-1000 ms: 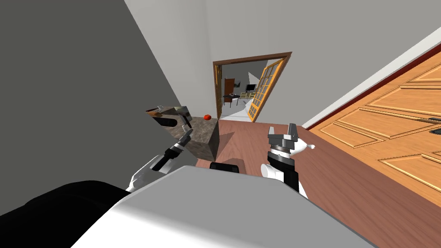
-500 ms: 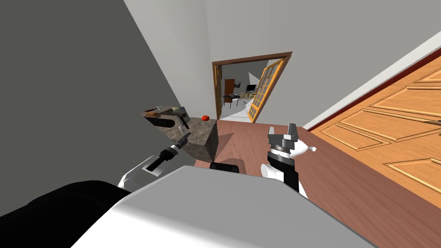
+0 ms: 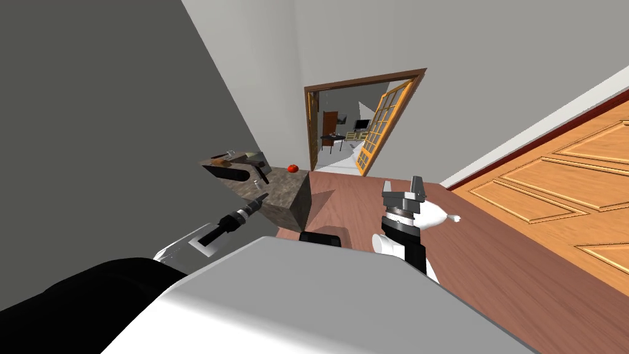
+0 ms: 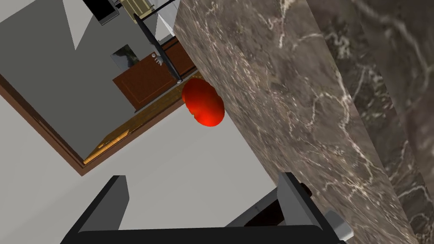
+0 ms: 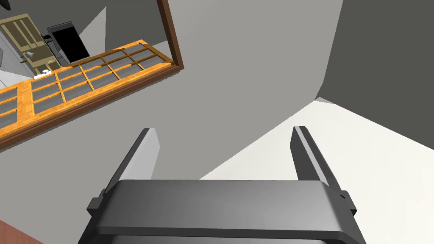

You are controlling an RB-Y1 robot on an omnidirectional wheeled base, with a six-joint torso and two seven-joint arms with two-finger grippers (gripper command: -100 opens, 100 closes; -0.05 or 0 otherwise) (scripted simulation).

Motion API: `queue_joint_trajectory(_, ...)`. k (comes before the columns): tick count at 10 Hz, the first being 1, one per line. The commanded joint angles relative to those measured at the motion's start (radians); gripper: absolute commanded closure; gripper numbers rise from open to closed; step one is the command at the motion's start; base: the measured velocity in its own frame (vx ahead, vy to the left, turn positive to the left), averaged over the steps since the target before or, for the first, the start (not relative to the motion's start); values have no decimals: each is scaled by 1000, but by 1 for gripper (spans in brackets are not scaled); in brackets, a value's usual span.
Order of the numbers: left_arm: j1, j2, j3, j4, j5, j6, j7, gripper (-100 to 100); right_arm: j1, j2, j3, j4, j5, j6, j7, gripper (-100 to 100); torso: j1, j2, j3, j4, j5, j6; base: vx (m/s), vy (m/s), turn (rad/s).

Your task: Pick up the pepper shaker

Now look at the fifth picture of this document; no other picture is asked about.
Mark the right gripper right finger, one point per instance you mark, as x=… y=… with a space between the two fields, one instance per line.
x=310 y=157

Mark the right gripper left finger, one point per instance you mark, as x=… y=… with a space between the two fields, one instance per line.
x=141 y=159

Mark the black television on stand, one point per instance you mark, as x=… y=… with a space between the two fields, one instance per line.
x=66 y=42

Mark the olive panelled door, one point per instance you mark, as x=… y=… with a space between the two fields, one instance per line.
x=28 y=42

